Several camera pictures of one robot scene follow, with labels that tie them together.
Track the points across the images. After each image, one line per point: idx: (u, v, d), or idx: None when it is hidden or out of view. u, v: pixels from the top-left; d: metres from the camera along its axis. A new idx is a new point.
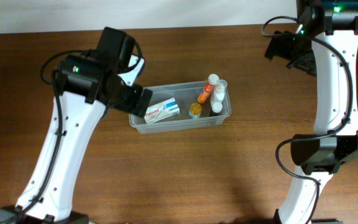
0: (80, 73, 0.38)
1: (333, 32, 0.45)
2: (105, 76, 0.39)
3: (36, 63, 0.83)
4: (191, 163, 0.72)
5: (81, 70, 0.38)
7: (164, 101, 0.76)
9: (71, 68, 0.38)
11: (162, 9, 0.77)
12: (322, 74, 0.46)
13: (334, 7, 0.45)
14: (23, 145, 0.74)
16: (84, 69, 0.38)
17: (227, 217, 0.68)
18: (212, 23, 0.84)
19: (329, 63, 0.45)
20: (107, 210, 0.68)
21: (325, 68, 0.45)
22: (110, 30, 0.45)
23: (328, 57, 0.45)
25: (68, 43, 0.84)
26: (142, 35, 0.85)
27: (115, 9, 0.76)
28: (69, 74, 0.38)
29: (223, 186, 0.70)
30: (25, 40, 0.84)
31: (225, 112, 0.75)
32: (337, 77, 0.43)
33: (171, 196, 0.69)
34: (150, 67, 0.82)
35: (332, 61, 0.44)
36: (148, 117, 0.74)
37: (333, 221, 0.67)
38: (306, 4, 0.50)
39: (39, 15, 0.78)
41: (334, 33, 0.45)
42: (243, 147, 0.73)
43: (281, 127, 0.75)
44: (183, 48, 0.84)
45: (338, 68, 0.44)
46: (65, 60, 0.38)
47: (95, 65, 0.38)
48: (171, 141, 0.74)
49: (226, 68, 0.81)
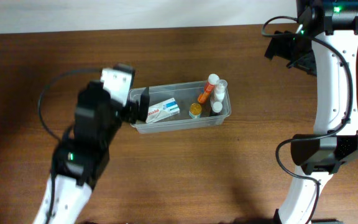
0: (74, 162, 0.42)
1: (332, 32, 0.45)
2: (97, 159, 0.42)
3: (36, 63, 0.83)
4: (191, 163, 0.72)
5: (76, 157, 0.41)
7: (164, 101, 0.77)
9: (67, 157, 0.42)
11: (162, 9, 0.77)
12: (322, 74, 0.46)
13: (334, 7, 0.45)
14: (23, 144, 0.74)
16: (79, 158, 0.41)
17: (227, 216, 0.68)
18: (212, 23, 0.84)
19: (329, 63, 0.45)
20: (107, 209, 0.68)
21: (325, 68, 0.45)
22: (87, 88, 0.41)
23: (328, 57, 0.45)
25: (68, 43, 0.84)
26: (142, 35, 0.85)
27: (115, 9, 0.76)
28: (65, 162, 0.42)
29: (223, 186, 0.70)
30: (25, 40, 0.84)
31: (225, 112, 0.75)
32: (337, 77, 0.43)
33: (171, 196, 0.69)
34: (150, 67, 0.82)
35: (332, 61, 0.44)
36: (148, 117, 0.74)
37: (333, 221, 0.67)
38: (306, 4, 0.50)
39: (40, 15, 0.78)
41: (334, 33, 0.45)
42: (243, 147, 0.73)
43: (281, 127, 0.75)
44: (183, 48, 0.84)
45: (338, 68, 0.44)
46: (61, 150, 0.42)
47: (87, 154, 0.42)
48: (171, 141, 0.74)
49: (226, 68, 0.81)
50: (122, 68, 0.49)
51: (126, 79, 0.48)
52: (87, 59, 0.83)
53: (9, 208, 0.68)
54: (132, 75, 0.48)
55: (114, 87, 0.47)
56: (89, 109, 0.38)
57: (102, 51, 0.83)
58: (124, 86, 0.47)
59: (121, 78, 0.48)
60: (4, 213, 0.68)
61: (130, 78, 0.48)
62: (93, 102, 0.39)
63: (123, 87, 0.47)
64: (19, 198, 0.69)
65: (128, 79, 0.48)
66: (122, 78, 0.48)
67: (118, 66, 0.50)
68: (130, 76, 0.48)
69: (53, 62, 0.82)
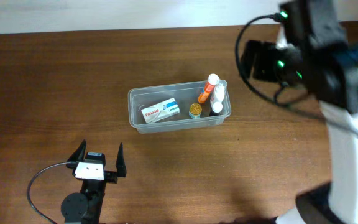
0: None
1: None
2: None
3: (35, 63, 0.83)
4: (191, 163, 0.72)
5: None
7: (164, 102, 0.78)
9: None
11: (162, 8, 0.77)
12: (348, 171, 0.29)
13: None
14: (22, 144, 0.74)
16: None
17: (227, 216, 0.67)
18: (213, 23, 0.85)
19: (355, 156, 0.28)
20: (107, 209, 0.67)
21: (355, 162, 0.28)
22: (67, 200, 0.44)
23: (341, 114, 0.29)
25: (68, 43, 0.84)
26: (142, 35, 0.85)
27: (115, 9, 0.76)
28: None
29: (223, 186, 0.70)
30: (25, 40, 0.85)
31: (225, 112, 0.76)
32: None
33: (170, 196, 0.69)
34: (150, 67, 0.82)
35: None
36: (148, 117, 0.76)
37: None
38: (307, 44, 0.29)
39: (40, 15, 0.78)
41: None
42: (243, 147, 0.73)
43: (280, 127, 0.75)
44: (182, 48, 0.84)
45: None
46: None
47: None
48: (171, 141, 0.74)
49: (226, 68, 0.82)
50: (92, 155, 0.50)
51: (99, 169, 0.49)
52: (87, 59, 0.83)
53: (9, 208, 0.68)
54: (102, 164, 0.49)
55: (91, 177, 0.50)
56: (76, 219, 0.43)
57: (103, 51, 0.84)
58: (100, 174, 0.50)
59: (94, 168, 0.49)
60: (3, 213, 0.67)
61: (102, 166, 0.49)
62: (78, 211, 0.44)
63: (99, 175, 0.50)
64: (19, 198, 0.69)
65: (100, 167, 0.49)
66: (95, 168, 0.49)
67: (87, 155, 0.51)
68: (101, 165, 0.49)
69: (53, 62, 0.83)
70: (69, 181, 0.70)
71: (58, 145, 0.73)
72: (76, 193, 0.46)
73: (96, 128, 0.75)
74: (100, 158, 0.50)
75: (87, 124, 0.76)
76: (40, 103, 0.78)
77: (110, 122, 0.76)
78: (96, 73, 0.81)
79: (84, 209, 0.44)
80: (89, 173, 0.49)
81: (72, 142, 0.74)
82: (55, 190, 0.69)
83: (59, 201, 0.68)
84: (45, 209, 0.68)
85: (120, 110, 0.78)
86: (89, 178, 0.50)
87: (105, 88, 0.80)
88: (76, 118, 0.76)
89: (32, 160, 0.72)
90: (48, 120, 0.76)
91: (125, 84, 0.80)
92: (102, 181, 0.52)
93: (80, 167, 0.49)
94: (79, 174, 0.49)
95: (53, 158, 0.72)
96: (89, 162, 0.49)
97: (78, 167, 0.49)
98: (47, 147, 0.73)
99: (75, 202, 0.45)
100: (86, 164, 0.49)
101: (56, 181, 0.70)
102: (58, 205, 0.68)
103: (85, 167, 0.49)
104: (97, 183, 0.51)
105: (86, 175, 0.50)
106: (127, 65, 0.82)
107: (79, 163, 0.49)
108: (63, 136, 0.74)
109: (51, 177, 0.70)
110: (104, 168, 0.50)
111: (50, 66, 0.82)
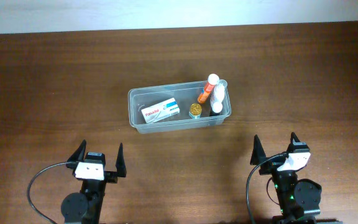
0: None
1: None
2: None
3: (36, 63, 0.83)
4: (191, 163, 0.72)
5: None
7: (164, 102, 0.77)
9: None
11: (162, 9, 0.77)
12: None
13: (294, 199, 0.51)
14: (21, 144, 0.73)
16: None
17: (227, 217, 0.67)
18: (212, 23, 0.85)
19: None
20: (107, 209, 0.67)
21: None
22: (67, 201, 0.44)
23: None
25: (68, 43, 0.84)
26: (142, 35, 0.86)
27: (115, 9, 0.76)
28: None
29: (223, 187, 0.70)
30: (26, 40, 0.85)
31: (225, 112, 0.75)
32: None
33: (170, 196, 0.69)
34: (150, 67, 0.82)
35: None
36: (148, 117, 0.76)
37: (333, 221, 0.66)
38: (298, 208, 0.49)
39: (39, 16, 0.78)
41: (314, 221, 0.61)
42: (243, 147, 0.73)
43: (280, 127, 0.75)
44: (183, 48, 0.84)
45: None
46: None
47: None
48: (171, 142, 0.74)
49: (226, 68, 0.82)
50: (92, 155, 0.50)
51: (99, 169, 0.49)
52: (87, 60, 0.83)
53: (9, 208, 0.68)
54: (102, 164, 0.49)
55: (91, 176, 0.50)
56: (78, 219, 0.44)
57: (102, 51, 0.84)
58: (100, 173, 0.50)
59: (94, 168, 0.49)
60: (3, 213, 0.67)
61: (102, 166, 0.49)
62: (79, 212, 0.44)
63: (99, 175, 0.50)
64: (19, 198, 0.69)
65: (100, 167, 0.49)
66: (95, 168, 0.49)
67: (87, 155, 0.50)
68: (102, 165, 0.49)
69: (53, 63, 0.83)
70: (69, 181, 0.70)
71: (58, 145, 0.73)
72: (76, 193, 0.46)
73: (96, 128, 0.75)
74: (100, 158, 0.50)
75: (87, 124, 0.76)
76: (39, 103, 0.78)
77: (110, 122, 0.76)
78: (96, 74, 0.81)
79: (85, 209, 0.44)
80: (89, 172, 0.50)
81: (73, 142, 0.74)
82: (55, 190, 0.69)
83: (59, 201, 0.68)
84: (45, 209, 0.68)
85: (120, 110, 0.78)
86: (89, 178, 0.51)
87: (105, 88, 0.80)
88: (76, 119, 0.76)
89: (33, 160, 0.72)
90: (48, 121, 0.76)
91: (125, 84, 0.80)
92: (102, 181, 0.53)
93: (80, 165, 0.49)
94: (78, 174, 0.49)
95: (53, 158, 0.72)
96: (89, 160, 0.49)
97: (78, 167, 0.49)
98: (47, 147, 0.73)
99: (75, 203, 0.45)
100: (87, 164, 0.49)
101: (56, 182, 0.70)
102: (58, 205, 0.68)
103: (85, 167, 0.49)
104: (97, 183, 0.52)
105: (87, 175, 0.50)
106: (128, 65, 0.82)
107: (79, 163, 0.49)
108: (63, 136, 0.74)
109: (51, 177, 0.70)
110: (104, 168, 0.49)
111: (50, 66, 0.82)
